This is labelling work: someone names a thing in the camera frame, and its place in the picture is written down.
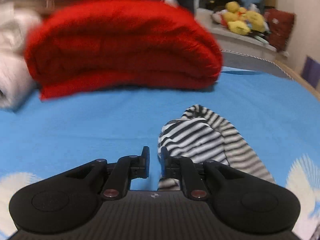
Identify wooden bed frame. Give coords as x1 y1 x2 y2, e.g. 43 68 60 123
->
274 60 320 100

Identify dark red owl cushion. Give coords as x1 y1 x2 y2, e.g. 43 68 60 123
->
264 8 296 51

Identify black white striped garment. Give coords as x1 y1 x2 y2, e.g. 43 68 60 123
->
157 105 275 183

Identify red folded sweater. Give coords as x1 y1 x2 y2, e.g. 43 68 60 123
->
24 0 223 99

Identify white window sill ledge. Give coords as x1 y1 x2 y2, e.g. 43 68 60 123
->
195 8 289 61

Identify white folded quilt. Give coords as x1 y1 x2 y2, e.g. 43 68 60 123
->
1 3 42 111

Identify yellow plush toys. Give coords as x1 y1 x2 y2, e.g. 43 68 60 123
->
211 1 269 36

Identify purple bag by wall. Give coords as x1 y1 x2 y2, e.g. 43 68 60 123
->
302 56 320 88

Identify blue patterned bed sheet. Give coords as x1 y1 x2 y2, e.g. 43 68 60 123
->
1 67 319 239

